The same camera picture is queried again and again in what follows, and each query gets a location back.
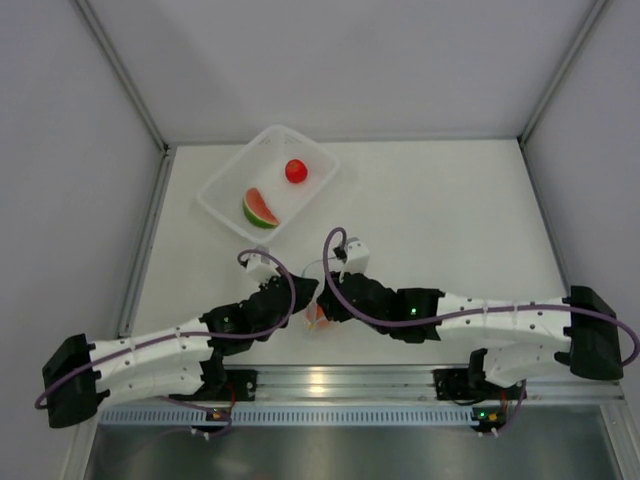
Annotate clear zip top bag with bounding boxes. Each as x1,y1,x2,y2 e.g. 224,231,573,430
300,259,334,336

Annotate fake watermelon slice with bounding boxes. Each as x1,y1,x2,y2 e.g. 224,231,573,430
242,187,280,229

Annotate fake red tomato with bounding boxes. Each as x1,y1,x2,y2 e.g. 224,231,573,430
284,159,308,184

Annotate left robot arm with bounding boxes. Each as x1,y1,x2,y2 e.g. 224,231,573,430
35,273,319,429

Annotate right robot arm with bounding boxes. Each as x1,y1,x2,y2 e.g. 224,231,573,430
317,272,624,397

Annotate white perforated plastic basket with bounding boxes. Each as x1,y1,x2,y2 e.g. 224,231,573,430
195,125,341,245

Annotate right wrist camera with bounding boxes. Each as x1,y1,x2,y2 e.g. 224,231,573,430
333,237,370,277

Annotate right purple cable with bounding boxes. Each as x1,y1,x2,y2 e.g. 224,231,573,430
322,228,640,366

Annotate purple cable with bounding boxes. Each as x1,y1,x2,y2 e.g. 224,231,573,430
322,228,640,366
33,248,296,411

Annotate aluminium mounting rail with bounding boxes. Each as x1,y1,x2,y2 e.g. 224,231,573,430
252,365,624,405

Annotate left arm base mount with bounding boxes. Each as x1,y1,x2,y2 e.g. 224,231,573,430
170,369,257,402

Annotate white slotted cable duct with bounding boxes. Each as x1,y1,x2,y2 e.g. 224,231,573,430
99,405,502,427

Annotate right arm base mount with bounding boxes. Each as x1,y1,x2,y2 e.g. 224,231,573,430
433,348,524,406

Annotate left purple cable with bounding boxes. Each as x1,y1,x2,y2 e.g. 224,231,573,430
33,248,296,411

